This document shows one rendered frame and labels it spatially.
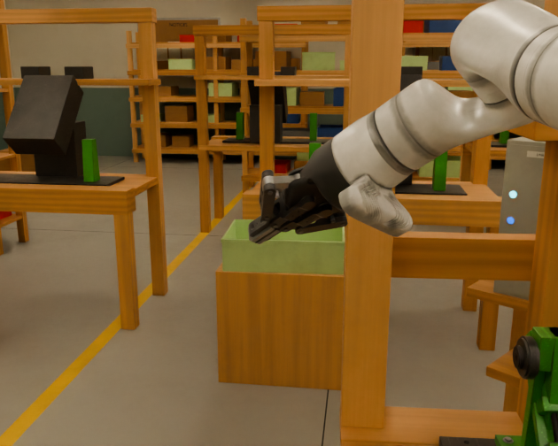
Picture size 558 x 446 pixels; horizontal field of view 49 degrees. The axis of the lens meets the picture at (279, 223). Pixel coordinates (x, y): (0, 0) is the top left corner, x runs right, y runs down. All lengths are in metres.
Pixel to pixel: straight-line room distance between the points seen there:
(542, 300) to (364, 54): 0.59
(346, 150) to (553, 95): 0.23
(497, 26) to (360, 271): 0.77
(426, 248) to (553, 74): 0.91
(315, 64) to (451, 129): 7.29
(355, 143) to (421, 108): 0.07
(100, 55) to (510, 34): 11.44
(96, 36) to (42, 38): 1.03
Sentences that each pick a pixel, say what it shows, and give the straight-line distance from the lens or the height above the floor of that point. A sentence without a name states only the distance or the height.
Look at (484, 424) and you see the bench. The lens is 1.44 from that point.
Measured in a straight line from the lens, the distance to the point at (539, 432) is 1.22.
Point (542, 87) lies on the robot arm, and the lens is 0.43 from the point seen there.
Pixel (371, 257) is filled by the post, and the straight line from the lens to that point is 1.21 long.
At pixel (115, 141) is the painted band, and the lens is 11.84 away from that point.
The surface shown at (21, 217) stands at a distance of 6.21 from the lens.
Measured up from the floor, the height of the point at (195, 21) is 2.38.
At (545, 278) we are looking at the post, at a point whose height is 1.22.
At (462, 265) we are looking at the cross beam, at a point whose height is 1.22.
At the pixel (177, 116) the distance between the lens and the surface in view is 10.74.
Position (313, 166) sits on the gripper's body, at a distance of 0.61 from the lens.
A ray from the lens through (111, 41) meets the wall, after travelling 11.76.
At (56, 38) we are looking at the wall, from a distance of 12.19.
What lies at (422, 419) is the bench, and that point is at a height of 0.88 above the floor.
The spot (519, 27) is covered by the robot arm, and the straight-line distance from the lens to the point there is 0.50.
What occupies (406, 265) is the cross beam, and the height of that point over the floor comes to 1.21.
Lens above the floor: 1.62
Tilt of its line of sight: 14 degrees down
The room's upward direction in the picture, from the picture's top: straight up
